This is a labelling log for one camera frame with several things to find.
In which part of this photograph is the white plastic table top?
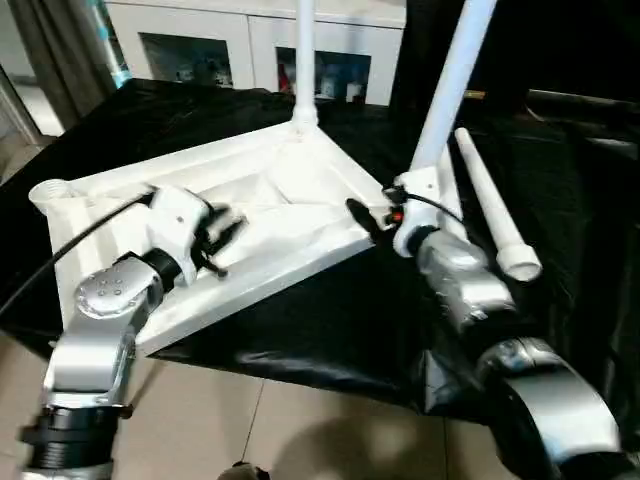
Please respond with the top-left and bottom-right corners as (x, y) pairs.
(28, 122), (402, 359)

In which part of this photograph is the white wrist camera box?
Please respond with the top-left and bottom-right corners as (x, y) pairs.
(143, 185), (215, 287)
(392, 167), (442, 259)

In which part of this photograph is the black plastic sheet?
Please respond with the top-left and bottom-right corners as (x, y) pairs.
(0, 77), (640, 471)

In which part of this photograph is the white plastic table leg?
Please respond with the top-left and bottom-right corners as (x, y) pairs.
(408, 0), (499, 174)
(453, 127), (544, 284)
(290, 0), (322, 140)
(437, 145), (465, 242)

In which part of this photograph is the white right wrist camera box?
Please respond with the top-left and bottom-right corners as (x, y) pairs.
(392, 167), (442, 259)

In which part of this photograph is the light blue strip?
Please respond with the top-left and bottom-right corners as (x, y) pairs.
(97, 0), (130, 89)

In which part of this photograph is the black backdrop cloth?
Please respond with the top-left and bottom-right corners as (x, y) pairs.
(389, 0), (640, 132)

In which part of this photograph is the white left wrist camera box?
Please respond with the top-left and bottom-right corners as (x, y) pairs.
(143, 185), (215, 287)

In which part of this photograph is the white glass-door cabinet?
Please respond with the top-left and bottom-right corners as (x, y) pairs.
(102, 0), (407, 106)

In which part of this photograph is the grey curtain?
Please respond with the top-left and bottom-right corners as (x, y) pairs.
(8, 0), (109, 121)

